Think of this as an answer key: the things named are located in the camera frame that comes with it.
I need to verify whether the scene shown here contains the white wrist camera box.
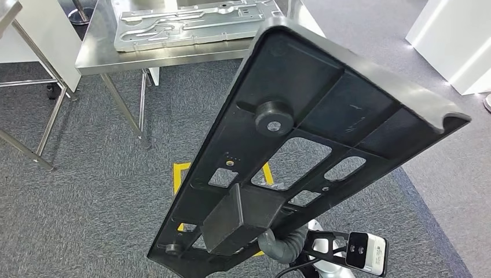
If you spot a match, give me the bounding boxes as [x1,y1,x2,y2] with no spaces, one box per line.
[345,232,389,278]

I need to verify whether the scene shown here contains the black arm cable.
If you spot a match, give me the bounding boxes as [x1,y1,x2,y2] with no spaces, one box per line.
[274,245,348,278]

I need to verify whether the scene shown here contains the black plastic frame part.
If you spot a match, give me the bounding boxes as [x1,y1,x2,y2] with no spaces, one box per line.
[146,16,472,278]

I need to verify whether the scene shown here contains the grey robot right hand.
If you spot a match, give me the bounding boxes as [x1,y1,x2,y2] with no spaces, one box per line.
[258,180,287,255]

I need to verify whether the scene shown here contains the stainless steel workbench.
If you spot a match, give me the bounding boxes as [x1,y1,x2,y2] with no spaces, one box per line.
[75,0,327,151]

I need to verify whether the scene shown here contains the steel frame table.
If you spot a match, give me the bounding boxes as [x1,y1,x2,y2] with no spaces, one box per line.
[0,0,79,172]

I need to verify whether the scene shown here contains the white panel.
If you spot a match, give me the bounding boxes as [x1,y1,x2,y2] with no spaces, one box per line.
[0,0,82,93]

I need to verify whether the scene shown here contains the white display plinth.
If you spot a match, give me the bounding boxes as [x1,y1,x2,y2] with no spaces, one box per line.
[405,0,491,96]

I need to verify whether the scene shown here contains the grey stamped metal plate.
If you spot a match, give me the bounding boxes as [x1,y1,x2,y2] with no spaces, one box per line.
[113,0,285,53]

